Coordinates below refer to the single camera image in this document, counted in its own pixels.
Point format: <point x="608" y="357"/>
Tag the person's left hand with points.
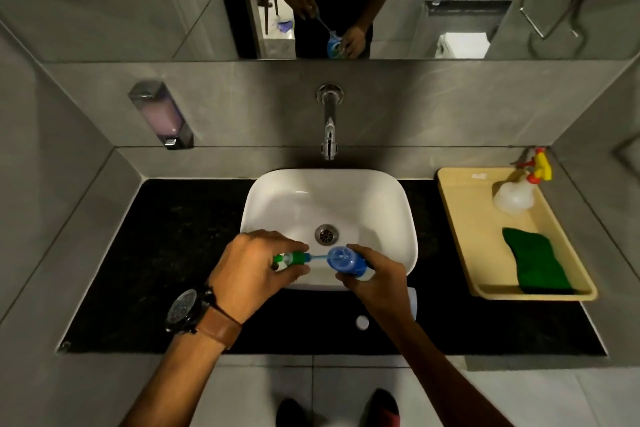
<point x="240" y="274"/>

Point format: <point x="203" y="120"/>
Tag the person's right hand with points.
<point x="387" y="291"/>

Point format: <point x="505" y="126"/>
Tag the person's right thumb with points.
<point x="352" y="281"/>

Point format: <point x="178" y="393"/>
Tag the person's left thumb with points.
<point x="292" y="273"/>

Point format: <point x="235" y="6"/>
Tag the blue baby bottle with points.
<point x="351" y="264"/>

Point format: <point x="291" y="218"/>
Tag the person's right forearm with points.
<point x="440" y="376"/>

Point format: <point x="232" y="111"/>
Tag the person's left forearm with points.
<point x="175" y="381"/>

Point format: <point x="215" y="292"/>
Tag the white round cap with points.
<point x="362" y="322"/>

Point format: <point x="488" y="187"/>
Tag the metal sink drain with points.
<point x="325" y="234"/>

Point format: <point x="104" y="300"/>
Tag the white ceramic sink basin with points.
<point x="360" y="201"/>

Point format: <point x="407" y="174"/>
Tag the person's dark shoe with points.
<point x="382" y="409"/>
<point x="291" y="414"/>

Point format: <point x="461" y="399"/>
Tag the yellow plastic tray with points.
<point x="475" y="231"/>

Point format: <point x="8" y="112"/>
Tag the clear spray bottle yellow trigger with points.
<point x="512" y="194"/>

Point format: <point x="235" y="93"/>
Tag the green scrub sponge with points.
<point x="537" y="261"/>

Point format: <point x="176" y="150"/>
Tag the chrome wall faucet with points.
<point x="329" y="126"/>

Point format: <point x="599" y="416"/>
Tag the wall soap dispenser pink liquid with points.
<point x="162" y="116"/>

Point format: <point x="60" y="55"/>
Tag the wall mirror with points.
<point x="125" y="11"/>

